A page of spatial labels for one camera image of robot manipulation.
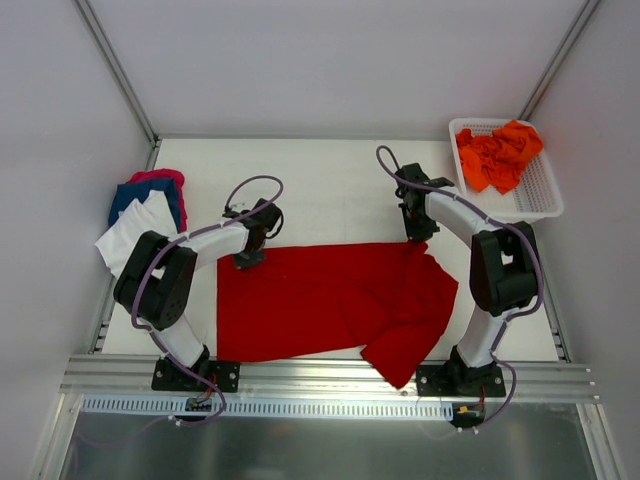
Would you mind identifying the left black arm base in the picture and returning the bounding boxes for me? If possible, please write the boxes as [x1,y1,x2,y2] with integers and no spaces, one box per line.
[151,347,241,393]

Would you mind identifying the aluminium mounting rail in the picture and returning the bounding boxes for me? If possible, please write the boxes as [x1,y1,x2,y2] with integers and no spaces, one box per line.
[59,354,601,404]

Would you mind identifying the white plastic basket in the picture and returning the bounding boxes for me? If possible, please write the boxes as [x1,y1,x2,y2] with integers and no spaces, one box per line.
[449,118,564,222]

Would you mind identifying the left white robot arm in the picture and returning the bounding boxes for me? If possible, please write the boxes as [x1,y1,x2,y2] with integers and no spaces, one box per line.
[114,198,284,390]

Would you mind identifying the pink folded t shirt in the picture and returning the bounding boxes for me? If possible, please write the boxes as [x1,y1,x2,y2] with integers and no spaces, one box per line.
[127,168,188,232]

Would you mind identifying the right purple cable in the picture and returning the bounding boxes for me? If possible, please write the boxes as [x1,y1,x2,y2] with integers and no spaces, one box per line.
[375,145,545,429]

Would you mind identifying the white slotted cable duct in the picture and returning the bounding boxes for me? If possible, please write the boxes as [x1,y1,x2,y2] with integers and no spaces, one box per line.
[81,394,454,421]

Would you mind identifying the purple cable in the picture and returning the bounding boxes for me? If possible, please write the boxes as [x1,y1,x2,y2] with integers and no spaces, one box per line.
[130,174,285,427]
[375,145,545,429]

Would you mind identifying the orange t shirt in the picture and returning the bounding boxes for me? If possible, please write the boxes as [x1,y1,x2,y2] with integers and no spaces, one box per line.
[455,120,544,195]

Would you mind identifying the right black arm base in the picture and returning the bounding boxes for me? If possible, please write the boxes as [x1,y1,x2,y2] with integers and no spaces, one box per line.
[415,348,506,398]

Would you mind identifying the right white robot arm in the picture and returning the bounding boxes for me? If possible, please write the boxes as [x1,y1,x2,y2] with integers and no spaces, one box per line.
[393,163,542,396]

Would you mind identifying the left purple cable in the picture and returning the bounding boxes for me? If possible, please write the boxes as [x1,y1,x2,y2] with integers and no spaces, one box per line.
[130,174,285,427]

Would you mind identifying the blue folded t shirt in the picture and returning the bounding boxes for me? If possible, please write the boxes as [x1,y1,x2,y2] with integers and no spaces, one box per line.
[108,179,182,237]

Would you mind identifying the red t shirt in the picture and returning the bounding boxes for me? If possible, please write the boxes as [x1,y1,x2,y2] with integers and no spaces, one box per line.
[216,243,459,389]

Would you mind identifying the white folded t shirt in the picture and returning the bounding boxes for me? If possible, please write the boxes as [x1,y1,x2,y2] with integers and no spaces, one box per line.
[95,190,178,278]

